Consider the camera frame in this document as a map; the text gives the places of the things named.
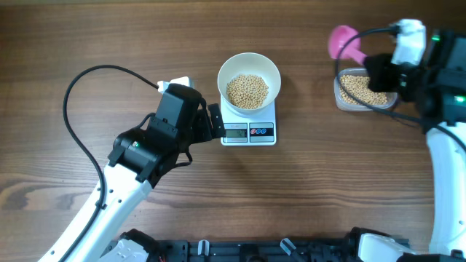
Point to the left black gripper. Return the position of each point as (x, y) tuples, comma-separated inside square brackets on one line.
[(203, 120)]

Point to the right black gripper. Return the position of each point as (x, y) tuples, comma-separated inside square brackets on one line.
[(378, 70)]

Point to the pink plastic measuring scoop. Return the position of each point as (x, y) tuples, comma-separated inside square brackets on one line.
[(340, 35)]

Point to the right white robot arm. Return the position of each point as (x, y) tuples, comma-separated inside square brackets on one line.
[(443, 123)]

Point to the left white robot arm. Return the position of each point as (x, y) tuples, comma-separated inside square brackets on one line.
[(138, 160)]

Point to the white digital kitchen scale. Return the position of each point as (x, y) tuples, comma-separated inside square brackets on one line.
[(258, 129)]

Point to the soybeans in white bowl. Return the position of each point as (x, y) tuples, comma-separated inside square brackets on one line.
[(247, 91)]

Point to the white bowl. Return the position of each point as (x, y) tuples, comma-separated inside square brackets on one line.
[(254, 64)]

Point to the clear container of soybeans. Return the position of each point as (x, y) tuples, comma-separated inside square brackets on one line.
[(356, 80)]

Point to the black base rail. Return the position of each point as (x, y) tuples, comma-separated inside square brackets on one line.
[(313, 250)]

